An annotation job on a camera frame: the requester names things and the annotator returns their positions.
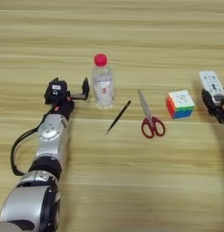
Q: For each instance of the black pen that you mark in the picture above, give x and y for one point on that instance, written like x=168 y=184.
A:
x=118 y=116

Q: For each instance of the clear bottle with red cap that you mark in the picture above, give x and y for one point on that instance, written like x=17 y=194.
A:
x=102 y=87

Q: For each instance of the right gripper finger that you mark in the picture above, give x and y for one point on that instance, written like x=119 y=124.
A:
x=208 y=102

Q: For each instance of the colourful puzzle cube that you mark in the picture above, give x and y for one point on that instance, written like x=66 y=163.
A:
x=180 y=104

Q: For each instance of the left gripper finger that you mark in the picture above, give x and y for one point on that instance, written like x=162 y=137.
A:
x=55 y=79
x=85 y=88

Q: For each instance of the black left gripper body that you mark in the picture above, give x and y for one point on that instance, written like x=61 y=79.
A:
x=64 y=109

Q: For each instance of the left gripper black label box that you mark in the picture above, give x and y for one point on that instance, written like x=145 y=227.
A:
x=56 y=93

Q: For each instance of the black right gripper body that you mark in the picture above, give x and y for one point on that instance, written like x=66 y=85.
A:
x=223 y=113

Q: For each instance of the white remote control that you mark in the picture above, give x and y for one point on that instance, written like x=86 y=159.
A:
x=212 y=83

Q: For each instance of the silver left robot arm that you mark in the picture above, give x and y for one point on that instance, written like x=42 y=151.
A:
x=50 y=142

